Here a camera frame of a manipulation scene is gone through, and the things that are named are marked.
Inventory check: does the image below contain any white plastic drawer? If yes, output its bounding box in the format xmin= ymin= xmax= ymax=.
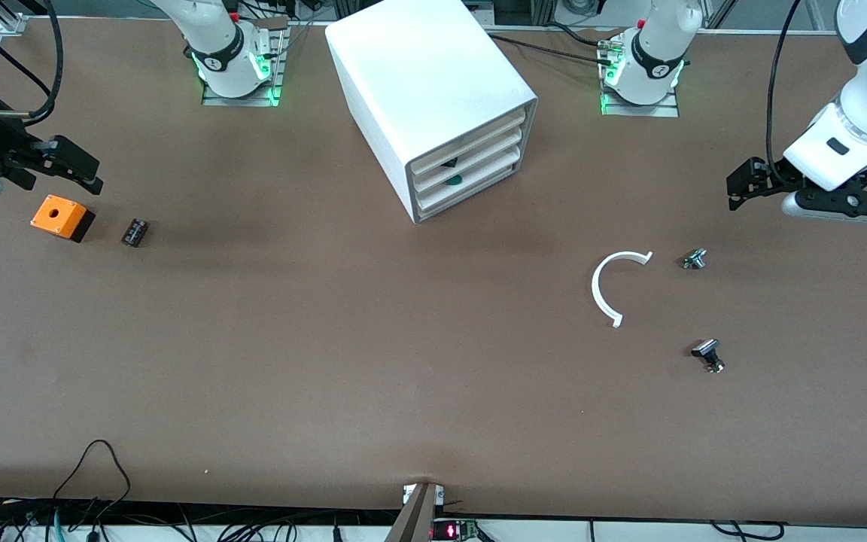
xmin=412 ymin=123 xmax=528 ymax=194
xmin=416 ymin=151 xmax=525 ymax=221
xmin=414 ymin=137 xmax=527 ymax=207
xmin=411 ymin=108 xmax=530 ymax=181

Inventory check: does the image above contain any orange box with black base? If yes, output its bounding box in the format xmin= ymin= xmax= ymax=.
xmin=30 ymin=195 xmax=96 ymax=243

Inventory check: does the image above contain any grey divided plastic tray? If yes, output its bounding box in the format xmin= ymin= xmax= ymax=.
xmin=325 ymin=0 xmax=539 ymax=224

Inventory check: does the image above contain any circuit board with red display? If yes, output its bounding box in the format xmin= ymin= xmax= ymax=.
xmin=431 ymin=519 xmax=479 ymax=541

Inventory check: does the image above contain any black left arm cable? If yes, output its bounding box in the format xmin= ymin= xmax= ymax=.
xmin=766 ymin=0 xmax=807 ymax=187

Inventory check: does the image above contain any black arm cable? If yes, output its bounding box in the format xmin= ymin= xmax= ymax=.
xmin=766 ymin=0 xmax=807 ymax=187
xmin=0 ymin=0 xmax=65 ymax=125

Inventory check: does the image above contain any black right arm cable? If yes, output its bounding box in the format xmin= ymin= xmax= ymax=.
xmin=0 ymin=0 xmax=65 ymax=125

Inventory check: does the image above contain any aluminium frame rail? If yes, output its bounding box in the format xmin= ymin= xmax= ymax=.
xmin=0 ymin=0 xmax=50 ymax=38

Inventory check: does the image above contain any black white-faced push button switch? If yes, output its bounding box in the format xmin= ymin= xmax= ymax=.
xmin=691 ymin=339 xmax=726 ymax=375

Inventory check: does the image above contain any white semicircular plastic bracket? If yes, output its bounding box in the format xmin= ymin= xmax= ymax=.
xmin=592 ymin=251 xmax=654 ymax=329

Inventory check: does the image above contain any black base supply cable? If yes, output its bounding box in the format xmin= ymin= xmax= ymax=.
xmin=490 ymin=23 xmax=615 ymax=65

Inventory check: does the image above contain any looped thin black cable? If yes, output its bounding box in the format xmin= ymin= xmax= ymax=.
xmin=50 ymin=440 xmax=133 ymax=520

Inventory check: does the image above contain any black table edge cable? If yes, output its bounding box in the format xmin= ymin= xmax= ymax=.
xmin=708 ymin=519 xmax=788 ymax=541

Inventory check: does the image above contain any black cable bundle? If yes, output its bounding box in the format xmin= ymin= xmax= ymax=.
xmin=0 ymin=497 xmax=404 ymax=542

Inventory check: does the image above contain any grey metal post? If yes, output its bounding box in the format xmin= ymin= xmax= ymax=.
xmin=385 ymin=482 xmax=446 ymax=542

